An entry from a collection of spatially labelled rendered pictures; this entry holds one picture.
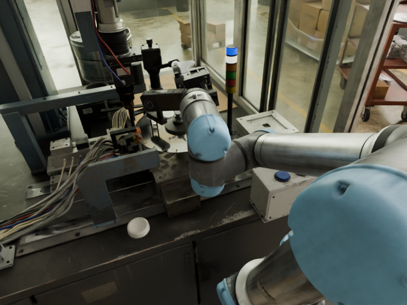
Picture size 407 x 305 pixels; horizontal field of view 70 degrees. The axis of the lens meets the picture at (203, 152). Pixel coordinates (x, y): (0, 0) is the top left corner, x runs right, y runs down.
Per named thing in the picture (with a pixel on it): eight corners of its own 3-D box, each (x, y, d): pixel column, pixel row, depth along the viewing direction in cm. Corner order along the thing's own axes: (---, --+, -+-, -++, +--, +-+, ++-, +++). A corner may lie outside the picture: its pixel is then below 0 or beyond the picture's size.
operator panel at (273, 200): (314, 180, 110) (323, 148, 101) (334, 199, 102) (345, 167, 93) (248, 200, 103) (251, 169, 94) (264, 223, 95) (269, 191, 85)
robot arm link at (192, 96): (186, 134, 62) (177, 101, 56) (183, 123, 65) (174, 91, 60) (220, 125, 62) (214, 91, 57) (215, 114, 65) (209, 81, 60)
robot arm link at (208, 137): (191, 169, 53) (188, 131, 48) (183, 136, 62) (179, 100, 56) (232, 163, 54) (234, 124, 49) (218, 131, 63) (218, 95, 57)
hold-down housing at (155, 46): (166, 97, 97) (158, 35, 85) (167, 104, 94) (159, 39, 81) (149, 99, 97) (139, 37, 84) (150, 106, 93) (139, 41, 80)
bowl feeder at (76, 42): (136, 81, 187) (125, 22, 165) (146, 102, 164) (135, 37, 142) (87, 90, 179) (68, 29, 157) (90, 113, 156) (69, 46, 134)
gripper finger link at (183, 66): (192, 59, 78) (199, 77, 72) (171, 65, 78) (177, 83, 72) (189, 48, 76) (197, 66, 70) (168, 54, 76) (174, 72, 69)
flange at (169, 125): (158, 126, 106) (157, 120, 105) (180, 114, 112) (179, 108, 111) (178, 137, 100) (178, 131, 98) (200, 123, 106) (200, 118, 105)
